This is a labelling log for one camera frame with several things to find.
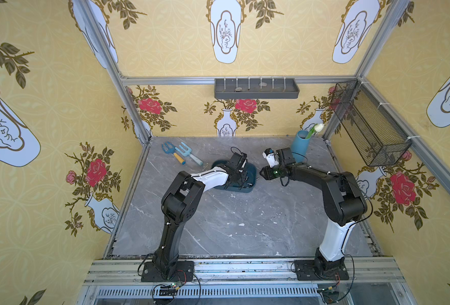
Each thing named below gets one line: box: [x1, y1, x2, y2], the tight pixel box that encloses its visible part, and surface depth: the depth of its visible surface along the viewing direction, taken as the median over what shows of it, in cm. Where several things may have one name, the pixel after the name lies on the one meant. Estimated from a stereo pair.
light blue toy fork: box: [174, 141, 204, 166], surface depth 116 cm
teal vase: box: [291, 129, 311, 164], surface depth 97 cm
